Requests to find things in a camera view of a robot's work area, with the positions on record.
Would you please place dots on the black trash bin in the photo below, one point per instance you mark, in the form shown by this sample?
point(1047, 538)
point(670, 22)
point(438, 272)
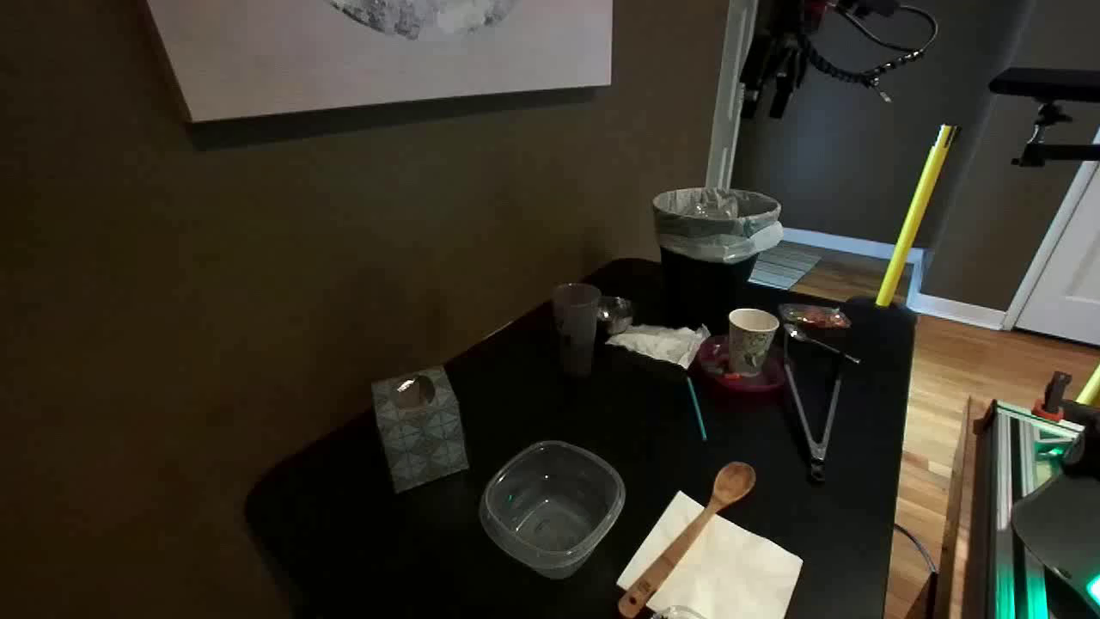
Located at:
point(697, 293)

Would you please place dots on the white plastic bin liner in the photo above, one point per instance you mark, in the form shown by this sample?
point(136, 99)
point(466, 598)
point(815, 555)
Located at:
point(715, 225)

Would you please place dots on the translucent plastic tumbler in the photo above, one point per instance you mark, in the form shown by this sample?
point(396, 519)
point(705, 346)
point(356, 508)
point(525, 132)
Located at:
point(574, 316)

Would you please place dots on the small steel bowl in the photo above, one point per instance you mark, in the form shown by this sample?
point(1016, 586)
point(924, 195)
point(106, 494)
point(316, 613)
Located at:
point(617, 316)

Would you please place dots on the crumpled white tissue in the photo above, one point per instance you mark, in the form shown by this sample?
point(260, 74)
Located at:
point(670, 346)

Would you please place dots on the maroon plate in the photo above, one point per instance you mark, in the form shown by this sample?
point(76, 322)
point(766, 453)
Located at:
point(712, 366)

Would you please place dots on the blue straw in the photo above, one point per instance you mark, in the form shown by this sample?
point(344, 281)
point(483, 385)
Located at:
point(695, 408)

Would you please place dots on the clear plastic food container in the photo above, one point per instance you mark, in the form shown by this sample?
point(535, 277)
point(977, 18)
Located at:
point(552, 503)

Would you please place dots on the patterned paper cup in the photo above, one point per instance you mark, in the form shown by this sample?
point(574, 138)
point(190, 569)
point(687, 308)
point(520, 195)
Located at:
point(749, 335)

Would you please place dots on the metal spoon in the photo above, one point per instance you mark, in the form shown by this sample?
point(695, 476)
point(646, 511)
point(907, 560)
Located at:
point(821, 346)

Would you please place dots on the wooden spoon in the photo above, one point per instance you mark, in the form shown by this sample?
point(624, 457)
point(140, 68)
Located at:
point(731, 488)

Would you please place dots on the snack packet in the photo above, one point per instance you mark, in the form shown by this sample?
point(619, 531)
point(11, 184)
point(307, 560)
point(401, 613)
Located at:
point(815, 316)

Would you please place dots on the black metal tongs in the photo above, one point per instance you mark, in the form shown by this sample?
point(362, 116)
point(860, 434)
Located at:
point(815, 388)

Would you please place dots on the white paper napkin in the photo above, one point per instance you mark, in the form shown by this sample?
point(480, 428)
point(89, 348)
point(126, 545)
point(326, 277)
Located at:
point(731, 577)

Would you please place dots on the white door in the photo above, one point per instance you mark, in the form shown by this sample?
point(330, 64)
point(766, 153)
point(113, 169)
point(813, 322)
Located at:
point(1063, 299)

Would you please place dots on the yellow broom handle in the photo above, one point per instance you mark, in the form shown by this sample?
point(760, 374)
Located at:
point(916, 216)

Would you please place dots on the white wall canvas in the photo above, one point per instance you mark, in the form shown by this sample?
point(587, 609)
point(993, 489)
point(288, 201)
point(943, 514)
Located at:
point(237, 61)

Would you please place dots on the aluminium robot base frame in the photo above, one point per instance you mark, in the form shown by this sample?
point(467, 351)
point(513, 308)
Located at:
point(1000, 577)

